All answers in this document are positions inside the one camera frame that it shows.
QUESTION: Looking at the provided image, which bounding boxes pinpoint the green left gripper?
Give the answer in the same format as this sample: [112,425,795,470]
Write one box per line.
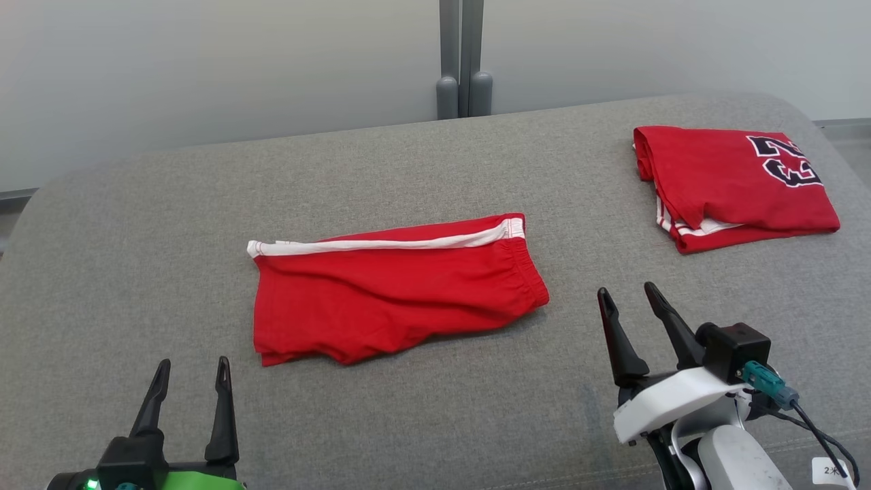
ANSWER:
[129,355,246,490]

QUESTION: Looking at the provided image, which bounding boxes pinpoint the white cable label tag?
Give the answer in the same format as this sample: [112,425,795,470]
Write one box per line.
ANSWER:
[810,457,857,488]

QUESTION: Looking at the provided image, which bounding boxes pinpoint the red shorts with Bulls print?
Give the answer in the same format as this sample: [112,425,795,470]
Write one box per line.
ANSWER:
[246,212,550,368]

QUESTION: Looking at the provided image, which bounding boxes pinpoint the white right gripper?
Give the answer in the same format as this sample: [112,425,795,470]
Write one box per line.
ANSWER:
[597,282,749,446]

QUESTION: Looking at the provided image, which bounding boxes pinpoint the red jersey shirt large number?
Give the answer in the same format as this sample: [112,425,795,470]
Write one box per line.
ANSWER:
[632,125,842,255]

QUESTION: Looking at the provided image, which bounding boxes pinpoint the grey double partition post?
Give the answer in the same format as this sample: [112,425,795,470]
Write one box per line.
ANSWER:
[435,0,495,121]

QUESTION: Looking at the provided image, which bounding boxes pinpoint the grey fabric sofa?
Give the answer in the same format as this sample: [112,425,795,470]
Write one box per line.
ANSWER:
[0,92,871,490]

